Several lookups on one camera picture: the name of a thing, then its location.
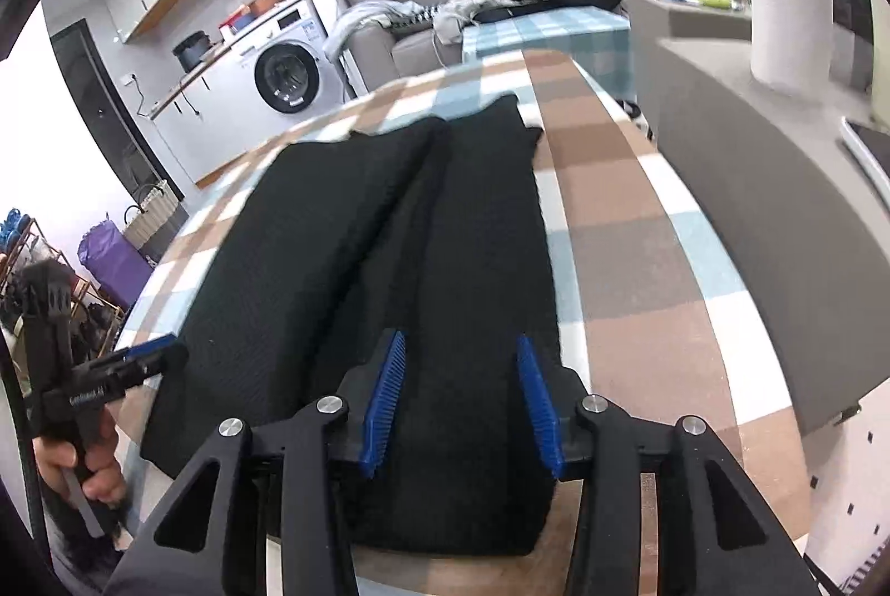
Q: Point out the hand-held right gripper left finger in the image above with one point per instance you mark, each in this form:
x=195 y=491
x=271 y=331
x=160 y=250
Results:
x=386 y=401

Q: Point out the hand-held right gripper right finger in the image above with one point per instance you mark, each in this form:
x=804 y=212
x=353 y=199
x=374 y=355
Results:
x=539 y=405

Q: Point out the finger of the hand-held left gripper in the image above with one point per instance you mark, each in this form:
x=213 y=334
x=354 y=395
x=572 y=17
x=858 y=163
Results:
x=149 y=359

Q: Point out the black knit sweater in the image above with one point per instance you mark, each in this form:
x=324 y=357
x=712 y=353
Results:
x=361 y=234

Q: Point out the white striped clothes pile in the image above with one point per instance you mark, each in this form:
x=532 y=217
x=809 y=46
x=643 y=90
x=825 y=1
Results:
x=459 y=12

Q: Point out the person's left hand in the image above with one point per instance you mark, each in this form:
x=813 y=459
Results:
x=101 y=478

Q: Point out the wooden shoe rack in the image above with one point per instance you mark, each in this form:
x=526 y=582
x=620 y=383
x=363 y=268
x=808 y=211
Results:
x=69 y=297

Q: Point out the purple bag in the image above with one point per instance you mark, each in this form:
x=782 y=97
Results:
x=111 y=262

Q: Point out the woven basket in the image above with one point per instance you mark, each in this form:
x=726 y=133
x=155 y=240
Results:
x=156 y=224

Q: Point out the brown checked tablecloth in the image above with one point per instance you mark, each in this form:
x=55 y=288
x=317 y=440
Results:
x=612 y=234

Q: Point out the dark door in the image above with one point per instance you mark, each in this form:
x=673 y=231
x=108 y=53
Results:
x=104 y=116

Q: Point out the wooden kitchen counter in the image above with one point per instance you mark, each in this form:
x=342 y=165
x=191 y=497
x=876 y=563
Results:
x=191 y=81

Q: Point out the grey counter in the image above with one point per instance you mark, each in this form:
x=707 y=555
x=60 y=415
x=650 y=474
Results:
x=779 y=206

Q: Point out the black pot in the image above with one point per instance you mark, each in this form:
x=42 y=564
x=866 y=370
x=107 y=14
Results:
x=190 y=50

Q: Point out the white washing machine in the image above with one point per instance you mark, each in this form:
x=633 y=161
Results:
x=288 y=74

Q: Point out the grey sofa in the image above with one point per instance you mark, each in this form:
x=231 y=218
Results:
x=410 y=57

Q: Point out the blue checked cloth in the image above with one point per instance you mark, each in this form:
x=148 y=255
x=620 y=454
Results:
x=556 y=29

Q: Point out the orange basin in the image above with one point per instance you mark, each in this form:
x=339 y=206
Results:
x=268 y=1

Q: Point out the grey white garment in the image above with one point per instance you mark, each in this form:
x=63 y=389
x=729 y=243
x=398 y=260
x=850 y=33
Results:
x=361 y=22

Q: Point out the grey side table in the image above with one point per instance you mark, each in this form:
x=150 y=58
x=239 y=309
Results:
x=688 y=22

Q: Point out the white tablet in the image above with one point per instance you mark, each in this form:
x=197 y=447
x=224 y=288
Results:
x=869 y=151

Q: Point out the white paper towel roll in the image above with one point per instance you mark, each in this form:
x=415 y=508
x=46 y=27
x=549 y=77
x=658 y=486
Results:
x=789 y=12

